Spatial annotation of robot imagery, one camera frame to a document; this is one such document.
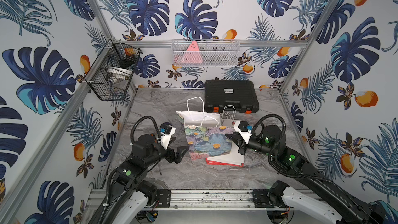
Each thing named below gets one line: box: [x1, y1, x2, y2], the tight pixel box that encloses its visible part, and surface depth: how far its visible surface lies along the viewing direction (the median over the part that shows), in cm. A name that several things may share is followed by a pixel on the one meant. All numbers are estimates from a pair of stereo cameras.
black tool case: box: [204, 77, 260, 114], surface depth 112 cm
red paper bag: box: [205, 155, 245, 167], surface depth 87 cm
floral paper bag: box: [175, 96, 233, 161], surface depth 71 cm
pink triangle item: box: [183, 40, 203, 64], surface depth 92 cm
